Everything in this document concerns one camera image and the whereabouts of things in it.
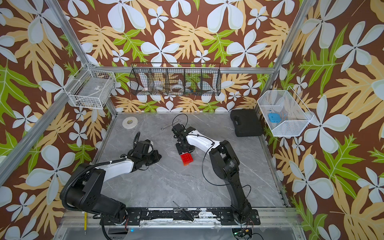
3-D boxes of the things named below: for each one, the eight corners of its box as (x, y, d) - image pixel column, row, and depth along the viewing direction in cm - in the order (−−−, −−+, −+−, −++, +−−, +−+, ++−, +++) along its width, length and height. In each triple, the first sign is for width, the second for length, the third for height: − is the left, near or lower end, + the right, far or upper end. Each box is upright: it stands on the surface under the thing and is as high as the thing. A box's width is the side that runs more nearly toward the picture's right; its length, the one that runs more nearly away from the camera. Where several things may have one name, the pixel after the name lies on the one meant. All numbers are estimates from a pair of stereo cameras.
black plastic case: (235, 137, 107) (237, 133, 103) (229, 112, 123) (230, 108, 119) (262, 137, 107) (264, 133, 103) (252, 112, 123) (254, 108, 119)
